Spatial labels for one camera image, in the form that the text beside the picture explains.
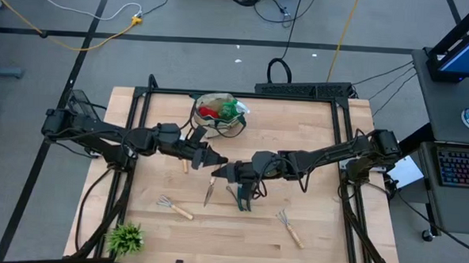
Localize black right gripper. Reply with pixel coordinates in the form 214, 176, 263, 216
211, 148, 278, 197

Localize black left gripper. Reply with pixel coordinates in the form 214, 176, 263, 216
177, 124, 231, 172

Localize wide-blade trowel wooden handle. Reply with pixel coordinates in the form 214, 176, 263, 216
203, 174, 218, 208

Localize beige green gardening bag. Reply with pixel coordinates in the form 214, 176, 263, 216
190, 91, 249, 141

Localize red black gardening glove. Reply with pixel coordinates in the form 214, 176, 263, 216
198, 105, 220, 120

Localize green spray bottle white nozzle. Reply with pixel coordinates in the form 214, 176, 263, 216
219, 98, 252, 122

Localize hand rake wooden handle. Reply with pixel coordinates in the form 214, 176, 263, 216
154, 195, 195, 222
274, 207, 307, 250

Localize green pruning shears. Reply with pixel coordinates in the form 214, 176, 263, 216
225, 181, 254, 213

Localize black perforated power box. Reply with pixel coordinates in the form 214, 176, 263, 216
254, 78, 355, 100

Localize small green artificial plant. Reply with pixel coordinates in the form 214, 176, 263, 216
105, 222, 146, 259

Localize black mesh electronics box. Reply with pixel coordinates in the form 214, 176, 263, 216
66, 89, 104, 121

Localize grey desk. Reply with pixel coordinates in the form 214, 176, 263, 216
403, 48, 469, 238

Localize grey floor bar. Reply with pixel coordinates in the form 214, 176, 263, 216
0, 67, 23, 80

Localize backlit black keyboard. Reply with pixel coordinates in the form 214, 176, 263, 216
433, 147, 469, 189

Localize black looped floor cable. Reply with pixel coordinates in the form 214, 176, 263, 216
265, 0, 304, 86

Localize black aluminium table frame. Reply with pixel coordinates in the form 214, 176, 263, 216
70, 71, 408, 263

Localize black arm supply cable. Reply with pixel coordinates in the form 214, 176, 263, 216
73, 164, 114, 256

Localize yellow extension cable with plug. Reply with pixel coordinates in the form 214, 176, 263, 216
0, 0, 144, 55

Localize thin black floor cable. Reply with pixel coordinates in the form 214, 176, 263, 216
142, 0, 173, 18

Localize yellow floor cable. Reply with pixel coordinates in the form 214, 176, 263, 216
326, 0, 362, 85

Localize thin black taut cable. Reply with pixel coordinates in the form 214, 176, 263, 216
353, 59, 414, 89
372, 70, 418, 117
368, 64, 415, 103

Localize white floor cable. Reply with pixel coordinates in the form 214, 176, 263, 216
23, 0, 143, 24

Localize long black floor cable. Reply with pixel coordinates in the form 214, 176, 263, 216
387, 189, 469, 257

